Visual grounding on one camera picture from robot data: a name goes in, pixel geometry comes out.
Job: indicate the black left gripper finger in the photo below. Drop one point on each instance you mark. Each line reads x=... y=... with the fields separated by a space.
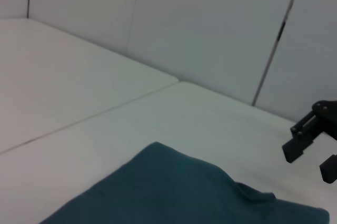
x=330 y=170
x=310 y=129

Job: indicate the teal t-shirt with FREE print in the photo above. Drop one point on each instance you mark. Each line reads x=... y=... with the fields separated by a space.
x=171 y=195

